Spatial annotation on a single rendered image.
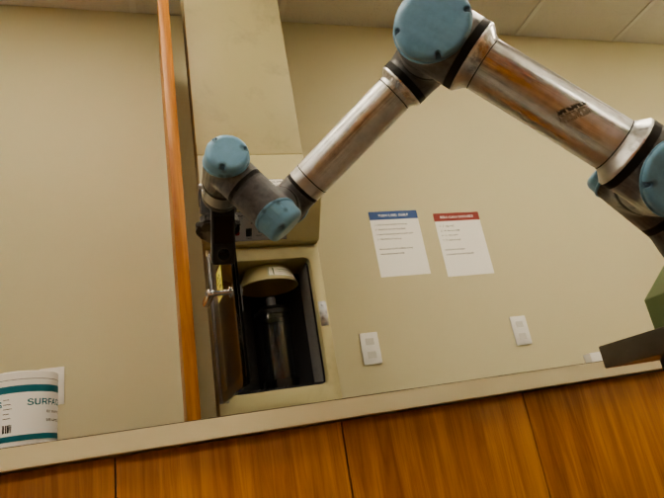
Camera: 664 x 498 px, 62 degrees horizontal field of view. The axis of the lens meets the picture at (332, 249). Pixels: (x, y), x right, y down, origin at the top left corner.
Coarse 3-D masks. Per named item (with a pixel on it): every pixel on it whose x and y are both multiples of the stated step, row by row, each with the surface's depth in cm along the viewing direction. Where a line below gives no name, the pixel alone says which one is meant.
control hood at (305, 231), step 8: (320, 200) 155; (312, 208) 155; (312, 216) 156; (296, 224) 156; (304, 224) 156; (312, 224) 157; (296, 232) 157; (304, 232) 157; (312, 232) 158; (256, 240) 154; (264, 240) 155; (280, 240) 156; (288, 240) 157; (296, 240) 158; (304, 240) 159; (312, 240) 159; (208, 248) 152
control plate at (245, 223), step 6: (240, 216) 150; (240, 222) 150; (246, 222) 151; (240, 228) 151; (252, 228) 152; (240, 234) 152; (252, 234) 153; (258, 234) 153; (240, 240) 153; (246, 240) 153; (252, 240) 154
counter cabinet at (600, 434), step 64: (576, 384) 135; (640, 384) 140; (192, 448) 109; (256, 448) 112; (320, 448) 115; (384, 448) 118; (448, 448) 121; (512, 448) 125; (576, 448) 129; (640, 448) 133
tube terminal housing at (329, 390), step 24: (264, 168) 167; (288, 168) 169; (240, 264) 156; (288, 264) 163; (312, 264) 159; (312, 288) 159; (216, 384) 142; (336, 384) 148; (216, 408) 147; (240, 408) 140; (264, 408) 141
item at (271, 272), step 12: (264, 264) 159; (276, 264) 160; (252, 276) 158; (264, 276) 156; (276, 276) 157; (288, 276) 159; (252, 288) 169; (264, 288) 171; (276, 288) 171; (288, 288) 170
